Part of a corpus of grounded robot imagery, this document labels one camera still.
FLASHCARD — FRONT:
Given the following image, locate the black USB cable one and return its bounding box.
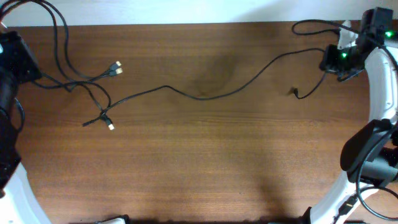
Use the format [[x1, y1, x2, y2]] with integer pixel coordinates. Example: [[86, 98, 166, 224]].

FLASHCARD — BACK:
[[81, 47, 329, 128]]

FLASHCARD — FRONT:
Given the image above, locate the black USB cable two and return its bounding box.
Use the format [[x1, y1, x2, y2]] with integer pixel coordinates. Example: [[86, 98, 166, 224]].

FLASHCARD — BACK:
[[0, 0, 124, 82]]

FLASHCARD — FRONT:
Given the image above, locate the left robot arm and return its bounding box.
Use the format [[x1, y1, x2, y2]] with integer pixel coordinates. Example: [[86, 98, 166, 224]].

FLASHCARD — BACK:
[[1, 31, 50, 223]]

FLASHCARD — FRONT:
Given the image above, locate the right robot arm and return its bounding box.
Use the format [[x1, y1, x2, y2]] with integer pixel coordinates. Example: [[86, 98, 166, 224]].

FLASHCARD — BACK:
[[297, 7, 397, 223]]

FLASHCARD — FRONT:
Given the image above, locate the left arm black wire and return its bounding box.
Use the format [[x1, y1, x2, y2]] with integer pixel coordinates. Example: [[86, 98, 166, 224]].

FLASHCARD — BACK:
[[14, 98, 26, 134]]

